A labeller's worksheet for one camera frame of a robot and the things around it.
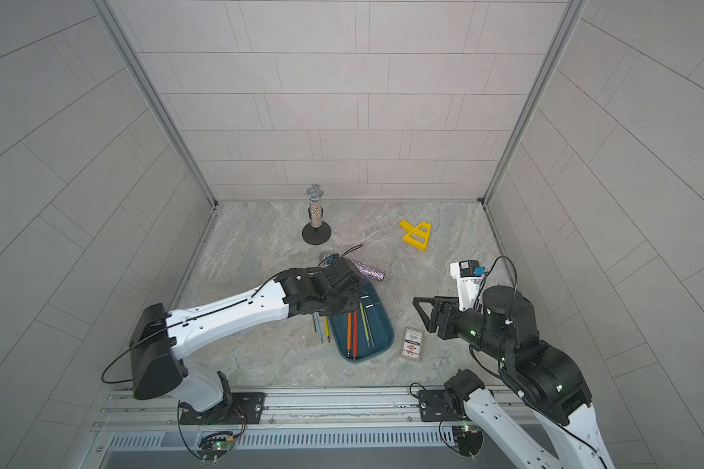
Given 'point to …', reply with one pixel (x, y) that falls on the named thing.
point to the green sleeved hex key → (364, 320)
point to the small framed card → (412, 347)
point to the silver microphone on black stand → (316, 233)
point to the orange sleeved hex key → (349, 334)
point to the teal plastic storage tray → (380, 325)
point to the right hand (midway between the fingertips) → (420, 303)
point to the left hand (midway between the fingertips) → (363, 303)
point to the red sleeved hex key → (355, 334)
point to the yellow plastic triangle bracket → (417, 236)
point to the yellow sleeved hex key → (327, 328)
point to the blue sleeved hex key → (319, 327)
